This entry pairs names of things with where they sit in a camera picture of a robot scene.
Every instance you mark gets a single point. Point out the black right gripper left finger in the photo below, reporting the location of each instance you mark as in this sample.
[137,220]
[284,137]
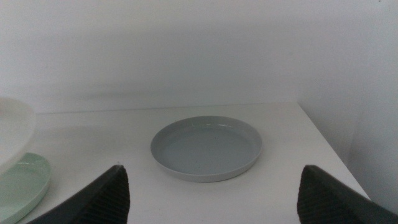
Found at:
[99,202]

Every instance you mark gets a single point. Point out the grey shallow bowl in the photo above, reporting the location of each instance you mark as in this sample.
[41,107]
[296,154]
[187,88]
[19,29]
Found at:
[206,149]

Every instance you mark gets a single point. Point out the pale green shallow bowl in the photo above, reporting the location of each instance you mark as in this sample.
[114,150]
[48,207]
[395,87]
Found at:
[21,186]

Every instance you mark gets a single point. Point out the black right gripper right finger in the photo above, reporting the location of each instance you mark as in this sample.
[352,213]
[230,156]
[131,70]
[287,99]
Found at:
[326,202]

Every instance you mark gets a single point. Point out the white shallow bowl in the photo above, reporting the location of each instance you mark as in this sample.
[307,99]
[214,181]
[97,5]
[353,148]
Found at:
[14,130]

